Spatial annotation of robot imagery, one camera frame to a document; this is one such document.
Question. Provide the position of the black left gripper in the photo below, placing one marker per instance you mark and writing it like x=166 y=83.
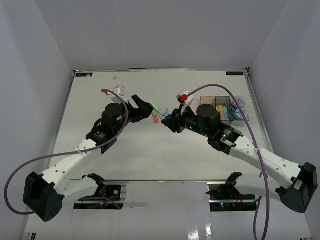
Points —
x=144 y=111

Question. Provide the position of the grey transparent tray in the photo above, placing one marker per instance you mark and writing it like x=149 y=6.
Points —
x=225 y=101

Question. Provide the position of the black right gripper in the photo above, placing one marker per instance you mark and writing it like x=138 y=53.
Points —
x=174 y=121

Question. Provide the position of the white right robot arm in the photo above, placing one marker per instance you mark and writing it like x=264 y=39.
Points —
x=289 y=182

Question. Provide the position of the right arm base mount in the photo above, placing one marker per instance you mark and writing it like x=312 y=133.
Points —
x=223 y=198

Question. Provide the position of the orange highlighter pen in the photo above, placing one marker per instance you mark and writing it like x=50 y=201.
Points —
x=221 y=110

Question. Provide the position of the amber transparent tray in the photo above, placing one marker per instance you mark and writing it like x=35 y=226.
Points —
x=210 y=100

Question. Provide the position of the blue highlighter pen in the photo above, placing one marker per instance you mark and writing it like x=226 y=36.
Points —
x=226 y=113

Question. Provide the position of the blue-lidded cleaning gel jar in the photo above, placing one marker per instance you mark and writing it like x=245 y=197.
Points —
x=239 y=102

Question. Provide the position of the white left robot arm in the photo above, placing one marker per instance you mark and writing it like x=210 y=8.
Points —
x=45 y=193

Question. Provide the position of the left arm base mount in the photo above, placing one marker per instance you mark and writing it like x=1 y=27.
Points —
x=108 y=197

